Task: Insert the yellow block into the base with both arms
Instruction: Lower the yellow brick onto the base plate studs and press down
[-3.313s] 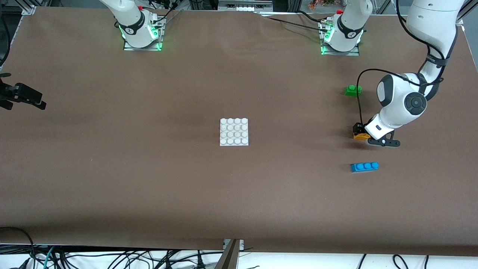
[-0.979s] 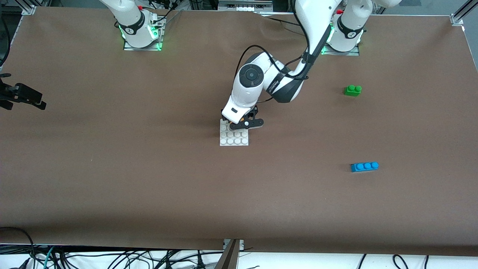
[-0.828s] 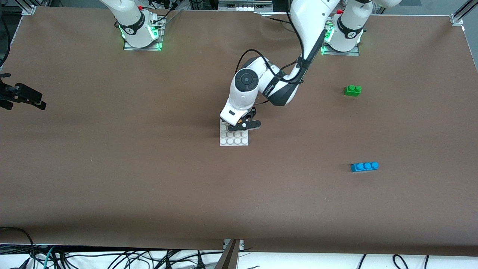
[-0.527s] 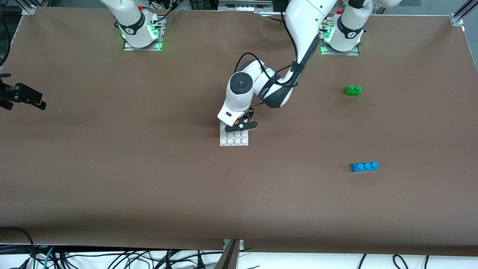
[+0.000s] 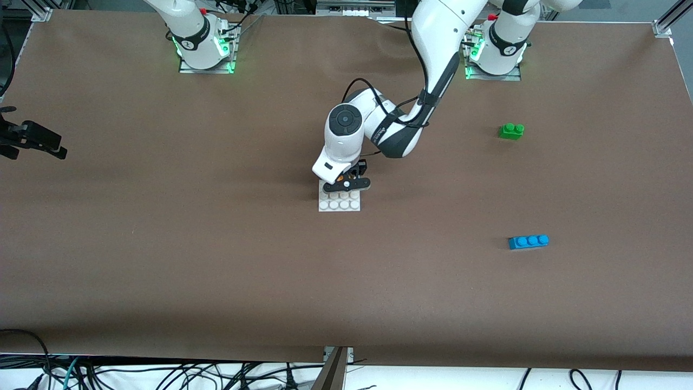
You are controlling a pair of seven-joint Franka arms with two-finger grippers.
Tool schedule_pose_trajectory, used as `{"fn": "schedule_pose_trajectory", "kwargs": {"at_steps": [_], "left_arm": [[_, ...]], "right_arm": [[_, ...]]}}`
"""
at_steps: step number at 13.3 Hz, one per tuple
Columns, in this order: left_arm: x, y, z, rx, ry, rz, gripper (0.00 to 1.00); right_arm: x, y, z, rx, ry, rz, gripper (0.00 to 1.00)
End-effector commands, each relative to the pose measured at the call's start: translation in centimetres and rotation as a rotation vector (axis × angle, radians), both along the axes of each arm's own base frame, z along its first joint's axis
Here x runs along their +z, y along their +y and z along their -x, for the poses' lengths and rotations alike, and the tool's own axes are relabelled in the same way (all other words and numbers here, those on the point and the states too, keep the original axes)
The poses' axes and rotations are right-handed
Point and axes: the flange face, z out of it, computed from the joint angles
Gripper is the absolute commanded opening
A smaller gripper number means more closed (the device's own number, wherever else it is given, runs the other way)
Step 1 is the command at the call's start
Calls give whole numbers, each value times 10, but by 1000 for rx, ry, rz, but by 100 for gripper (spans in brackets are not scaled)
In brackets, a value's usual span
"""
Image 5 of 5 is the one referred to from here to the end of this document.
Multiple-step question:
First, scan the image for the white studded base plate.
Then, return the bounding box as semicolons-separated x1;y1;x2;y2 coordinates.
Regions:
318;181;362;212

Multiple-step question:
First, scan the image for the blue three-stud block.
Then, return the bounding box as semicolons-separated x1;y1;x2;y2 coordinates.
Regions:
508;234;550;251

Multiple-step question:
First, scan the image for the brown table mat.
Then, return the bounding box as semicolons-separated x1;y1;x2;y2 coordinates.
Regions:
0;9;693;374

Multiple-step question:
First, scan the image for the white power strip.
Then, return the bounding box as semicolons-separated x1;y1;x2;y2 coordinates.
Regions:
317;0;396;18

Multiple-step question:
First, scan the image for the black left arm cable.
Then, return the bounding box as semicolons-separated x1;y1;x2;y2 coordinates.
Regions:
342;22;434;131

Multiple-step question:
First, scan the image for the aluminium frame corner profile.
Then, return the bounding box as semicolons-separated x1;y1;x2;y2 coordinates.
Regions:
652;0;693;38
30;0;74;22

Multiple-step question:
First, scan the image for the black looped floor cable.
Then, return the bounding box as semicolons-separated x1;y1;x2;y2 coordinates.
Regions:
0;328;52;390

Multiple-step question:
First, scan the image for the dark frame post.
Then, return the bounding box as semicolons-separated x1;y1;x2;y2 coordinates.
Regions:
310;347;348;390

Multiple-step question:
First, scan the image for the teal floor cable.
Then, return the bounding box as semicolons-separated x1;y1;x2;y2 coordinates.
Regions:
62;356;81;390

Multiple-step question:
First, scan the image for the black floor cable bundle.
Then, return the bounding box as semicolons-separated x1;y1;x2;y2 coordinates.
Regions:
81;362;325;390

